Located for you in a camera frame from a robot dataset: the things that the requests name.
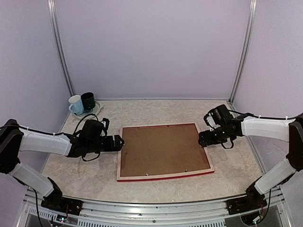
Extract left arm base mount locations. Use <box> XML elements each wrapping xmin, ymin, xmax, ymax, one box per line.
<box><xmin>41</xmin><ymin>192</ymin><xmax>83</xmax><ymax>216</ymax></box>

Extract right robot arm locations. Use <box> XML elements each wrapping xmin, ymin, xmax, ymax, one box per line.
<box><xmin>198</xmin><ymin>105</ymin><xmax>303</xmax><ymax>210</ymax></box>

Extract aluminium front rail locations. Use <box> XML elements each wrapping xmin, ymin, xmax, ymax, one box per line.
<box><xmin>18</xmin><ymin>186</ymin><xmax>291</xmax><ymax>227</ymax></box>

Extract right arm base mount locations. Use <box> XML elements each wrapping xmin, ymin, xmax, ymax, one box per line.
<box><xmin>226</xmin><ymin>185</ymin><xmax>267</xmax><ymax>215</ymax></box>

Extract light blue mug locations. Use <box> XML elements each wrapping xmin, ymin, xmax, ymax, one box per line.
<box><xmin>68</xmin><ymin>95</ymin><xmax>84</xmax><ymax>115</ymax></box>

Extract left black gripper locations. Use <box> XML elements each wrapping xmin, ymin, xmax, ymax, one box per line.
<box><xmin>88</xmin><ymin>135</ymin><xmax>124</xmax><ymax>153</ymax></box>

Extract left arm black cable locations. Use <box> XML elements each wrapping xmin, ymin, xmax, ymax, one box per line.
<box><xmin>0</xmin><ymin>113</ymin><xmax>100</xmax><ymax>163</ymax></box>

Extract right aluminium corner post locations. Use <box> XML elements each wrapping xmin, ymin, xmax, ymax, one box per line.
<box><xmin>229</xmin><ymin>0</ymin><xmax>258</xmax><ymax>105</ymax></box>

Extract left aluminium corner post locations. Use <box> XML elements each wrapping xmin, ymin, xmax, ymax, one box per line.
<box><xmin>47</xmin><ymin>0</ymin><xmax>75</xmax><ymax>96</ymax></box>

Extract dark green mug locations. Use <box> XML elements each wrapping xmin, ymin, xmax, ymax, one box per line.
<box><xmin>81</xmin><ymin>92</ymin><xmax>95</xmax><ymax>113</ymax></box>

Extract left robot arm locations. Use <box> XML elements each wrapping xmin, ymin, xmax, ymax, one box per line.
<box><xmin>0</xmin><ymin>118</ymin><xmax>125</xmax><ymax>210</ymax></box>

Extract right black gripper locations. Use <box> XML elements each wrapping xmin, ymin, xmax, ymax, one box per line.
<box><xmin>199</xmin><ymin>125</ymin><xmax>233</xmax><ymax>147</ymax></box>

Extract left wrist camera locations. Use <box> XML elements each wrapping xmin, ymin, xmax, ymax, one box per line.
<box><xmin>101</xmin><ymin>118</ymin><xmax>110</xmax><ymax>131</ymax></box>

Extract red wooden picture frame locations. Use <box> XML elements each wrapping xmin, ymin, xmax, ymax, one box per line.
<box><xmin>116</xmin><ymin>122</ymin><xmax>215</xmax><ymax>183</ymax></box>

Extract aluminium corner post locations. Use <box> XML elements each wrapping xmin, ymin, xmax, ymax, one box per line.
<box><xmin>229</xmin><ymin>0</ymin><xmax>258</xmax><ymax>105</ymax></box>
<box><xmin>47</xmin><ymin>0</ymin><xmax>75</xmax><ymax>96</ymax></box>

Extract white plate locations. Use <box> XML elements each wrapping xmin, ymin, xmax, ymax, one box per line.
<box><xmin>70</xmin><ymin>101</ymin><xmax>104</xmax><ymax>120</ymax></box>

